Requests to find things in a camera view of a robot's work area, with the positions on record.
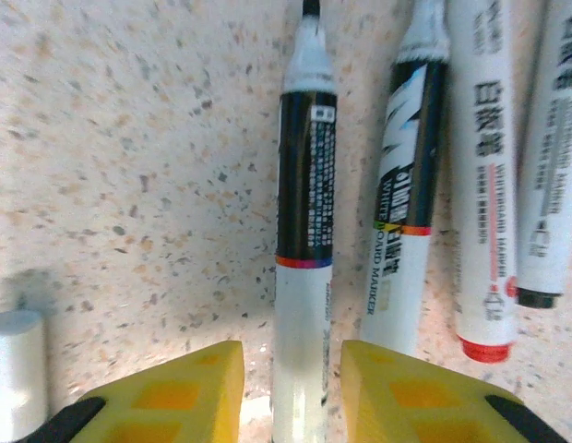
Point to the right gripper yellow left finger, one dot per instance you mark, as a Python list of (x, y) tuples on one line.
[(175, 401)]

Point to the white marker black end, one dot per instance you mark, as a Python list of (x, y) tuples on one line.
[(553, 184)]

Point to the slim black marker pen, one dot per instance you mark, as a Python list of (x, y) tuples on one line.
[(14, 369)]

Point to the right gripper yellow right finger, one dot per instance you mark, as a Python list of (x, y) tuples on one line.
[(406, 406)]

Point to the white marker red end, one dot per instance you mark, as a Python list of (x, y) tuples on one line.
[(484, 184)]

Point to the black and white whiteboard marker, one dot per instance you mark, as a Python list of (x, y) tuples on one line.
[(304, 184), (406, 161)]

